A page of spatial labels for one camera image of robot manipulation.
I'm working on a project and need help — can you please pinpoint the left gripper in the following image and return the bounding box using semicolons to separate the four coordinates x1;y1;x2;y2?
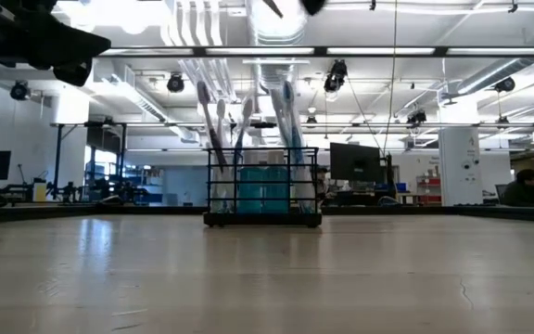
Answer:
0;0;112;88

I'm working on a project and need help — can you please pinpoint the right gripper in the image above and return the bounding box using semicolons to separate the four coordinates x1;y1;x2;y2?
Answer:
299;0;327;16

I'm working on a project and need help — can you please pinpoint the turquoise toothbrush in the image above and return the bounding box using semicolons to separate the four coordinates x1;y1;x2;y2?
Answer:
269;87;294;149

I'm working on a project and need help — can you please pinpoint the black ceiling spotlight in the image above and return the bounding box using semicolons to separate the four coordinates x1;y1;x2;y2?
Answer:
166;71;186;94
493;76;516;94
323;58;349;93
406;109;428;127
9;79;32;101

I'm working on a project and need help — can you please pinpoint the black metal gantry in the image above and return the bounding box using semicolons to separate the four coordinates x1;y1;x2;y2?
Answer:
49;121;129;196

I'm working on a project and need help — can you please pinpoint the red storage shelf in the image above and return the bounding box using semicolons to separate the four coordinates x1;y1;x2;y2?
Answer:
415;174;442;205

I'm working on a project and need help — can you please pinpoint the white square column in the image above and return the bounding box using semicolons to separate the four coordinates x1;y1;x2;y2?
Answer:
438;102;481;207

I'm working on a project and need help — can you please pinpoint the person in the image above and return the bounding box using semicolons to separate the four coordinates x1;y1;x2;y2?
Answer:
502;168;534;208

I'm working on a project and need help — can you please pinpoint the thin hanging black cable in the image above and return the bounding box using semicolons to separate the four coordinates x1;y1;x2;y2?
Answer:
381;0;399;154

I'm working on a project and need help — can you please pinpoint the black wire caddy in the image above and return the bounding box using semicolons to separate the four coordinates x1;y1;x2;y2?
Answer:
203;147;323;228

